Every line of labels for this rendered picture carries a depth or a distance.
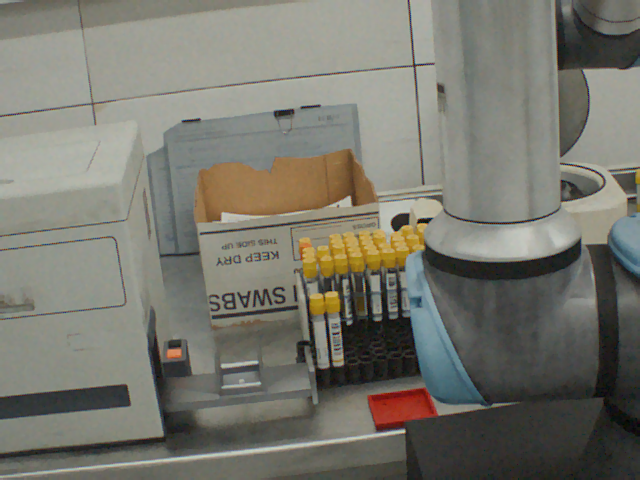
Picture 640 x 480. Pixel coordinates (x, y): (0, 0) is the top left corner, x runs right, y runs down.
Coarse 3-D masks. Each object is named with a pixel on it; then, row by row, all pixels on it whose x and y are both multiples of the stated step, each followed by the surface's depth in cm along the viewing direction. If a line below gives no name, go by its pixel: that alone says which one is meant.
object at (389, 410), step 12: (372, 396) 113; (384, 396) 114; (396, 396) 114; (408, 396) 114; (420, 396) 113; (372, 408) 111; (384, 408) 112; (396, 408) 111; (408, 408) 111; (420, 408) 111; (432, 408) 109; (384, 420) 109; (396, 420) 108
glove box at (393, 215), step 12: (384, 204) 158; (396, 204) 158; (408, 204) 157; (420, 204) 150; (432, 204) 151; (384, 216) 153; (396, 216) 154; (408, 216) 154; (420, 216) 146; (432, 216) 146; (384, 228) 148; (396, 228) 154
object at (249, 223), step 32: (288, 160) 160; (320, 160) 160; (352, 160) 159; (224, 192) 160; (256, 192) 161; (288, 192) 161; (320, 192) 162; (352, 192) 162; (224, 224) 133; (256, 224) 133; (288, 224) 133; (320, 224) 134; (352, 224) 134; (224, 256) 134; (256, 256) 135; (288, 256) 135; (224, 288) 136; (256, 288) 136; (288, 288) 136; (224, 320) 137; (256, 320) 137
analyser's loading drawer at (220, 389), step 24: (216, 360) 111; (168, 384) 113; (192, 384) 113; (216, 384) 113; (240, 384) 109; (264, 384) 111; (288, 384) 111; (312, 384) 110; (168, 408) 109; (192, 408) 110
